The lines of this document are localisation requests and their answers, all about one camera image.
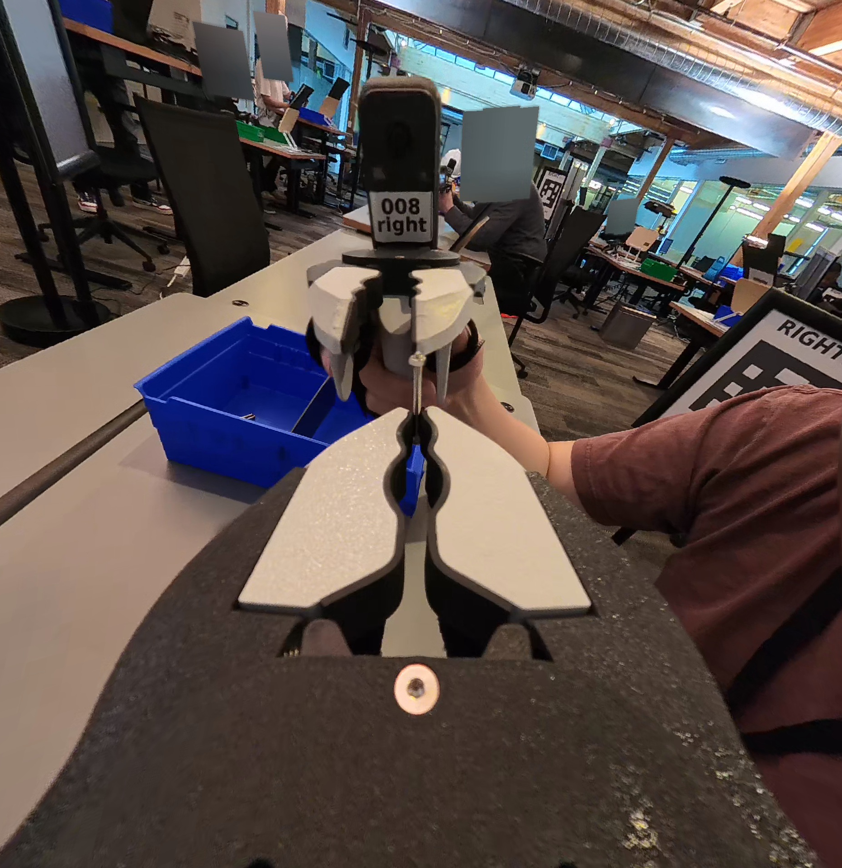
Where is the person's right hand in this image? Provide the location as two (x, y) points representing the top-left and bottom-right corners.
(356, 339), (525, 436)

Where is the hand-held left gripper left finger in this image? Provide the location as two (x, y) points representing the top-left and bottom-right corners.
(237, 406), (412, 621)

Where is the wooden office desk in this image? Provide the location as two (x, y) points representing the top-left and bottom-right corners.
(238, 136), (327, 218)

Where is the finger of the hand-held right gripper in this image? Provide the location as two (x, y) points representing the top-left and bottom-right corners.
(380, 268), (480, 406)
(307, 266), (384, 402)

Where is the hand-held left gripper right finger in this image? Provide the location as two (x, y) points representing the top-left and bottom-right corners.
(424, 405), (593, 621)

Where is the distant marker sign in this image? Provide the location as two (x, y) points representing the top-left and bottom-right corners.
(534, 165), (572, 222)

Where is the black mesh office chair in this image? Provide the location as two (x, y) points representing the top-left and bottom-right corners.
(135, 95), (272, 298)

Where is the person in maroon shirt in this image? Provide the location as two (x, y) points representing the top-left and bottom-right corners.
(570, 385), (842, 868)

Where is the person's right forearm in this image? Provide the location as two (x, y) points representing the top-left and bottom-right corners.
(492, 390), (578, 500)

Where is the black shoulder strap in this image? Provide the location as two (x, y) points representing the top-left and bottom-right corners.
(725, 568), (842, 758)

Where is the blue plastic parts bin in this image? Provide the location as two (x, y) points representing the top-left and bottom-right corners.
(135, 316), (426, 518)

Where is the whiteboard on black stand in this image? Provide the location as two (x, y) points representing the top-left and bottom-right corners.
(0, 0), (114, 347)

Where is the grey trash can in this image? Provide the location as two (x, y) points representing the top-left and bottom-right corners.
(600, 301), (657, 351)

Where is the blue storage bin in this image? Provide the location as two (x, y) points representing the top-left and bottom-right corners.
(58, 0), (115, 35)

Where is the black floor lamp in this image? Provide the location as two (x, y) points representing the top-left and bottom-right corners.
(678, 175), (752, 273)

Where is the black highback office chair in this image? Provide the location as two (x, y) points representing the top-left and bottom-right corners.
(516, 206), (609, 378)

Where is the black swivel chair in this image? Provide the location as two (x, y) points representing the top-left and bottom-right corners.
(38, 152), (171, 273)

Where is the large framed marker sign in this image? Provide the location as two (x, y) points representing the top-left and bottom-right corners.
(634, 288), (842, 427)

